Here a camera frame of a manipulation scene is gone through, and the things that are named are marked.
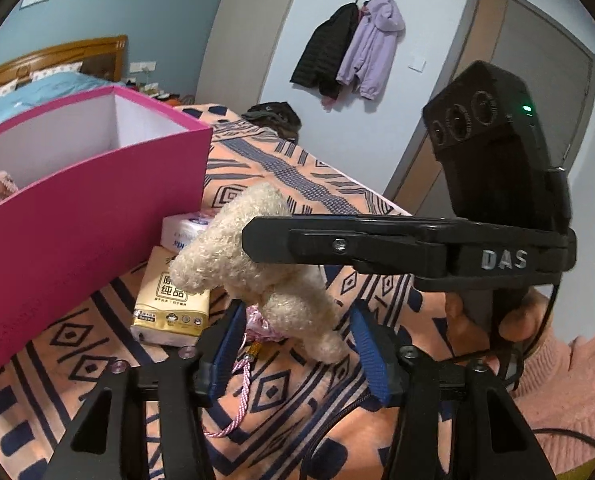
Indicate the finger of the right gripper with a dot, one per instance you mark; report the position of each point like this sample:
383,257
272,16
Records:
327,239

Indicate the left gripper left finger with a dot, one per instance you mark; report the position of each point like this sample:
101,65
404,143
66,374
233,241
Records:
107,439

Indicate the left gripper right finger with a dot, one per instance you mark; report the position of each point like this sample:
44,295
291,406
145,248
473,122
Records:
453,421

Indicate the cream fluffy plush toy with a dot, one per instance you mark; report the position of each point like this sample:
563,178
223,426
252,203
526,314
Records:
267,269

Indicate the yellow tissue pack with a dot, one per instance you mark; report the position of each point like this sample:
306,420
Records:
164,314

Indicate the pink white tissue pack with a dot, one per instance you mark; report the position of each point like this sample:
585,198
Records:
181,230

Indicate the pink cardboard storage box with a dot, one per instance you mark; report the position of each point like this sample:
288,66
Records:
96,174

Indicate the pink knitted sweater sleeve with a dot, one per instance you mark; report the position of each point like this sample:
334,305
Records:
557,388

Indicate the pink tasselled charm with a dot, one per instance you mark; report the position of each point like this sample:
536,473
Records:
258,332

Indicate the dark hat on bed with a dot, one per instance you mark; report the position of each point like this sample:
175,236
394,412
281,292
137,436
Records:
278,116

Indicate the orange navy patterned blanket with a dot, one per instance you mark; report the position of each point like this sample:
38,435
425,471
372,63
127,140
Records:
304,415

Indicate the black jacket on hook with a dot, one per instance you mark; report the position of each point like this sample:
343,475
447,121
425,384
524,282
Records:
324,52

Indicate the lilac hooded jacket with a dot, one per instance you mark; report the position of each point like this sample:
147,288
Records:
369,57

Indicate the wooden bed headboard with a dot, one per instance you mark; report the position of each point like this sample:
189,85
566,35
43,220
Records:
102,58

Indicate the white floral pillow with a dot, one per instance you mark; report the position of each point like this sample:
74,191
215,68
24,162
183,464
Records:
37,75

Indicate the blue floral duvet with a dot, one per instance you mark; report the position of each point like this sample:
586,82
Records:
50,88

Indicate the black right tracking camera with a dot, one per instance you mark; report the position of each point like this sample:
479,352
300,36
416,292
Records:
487,136

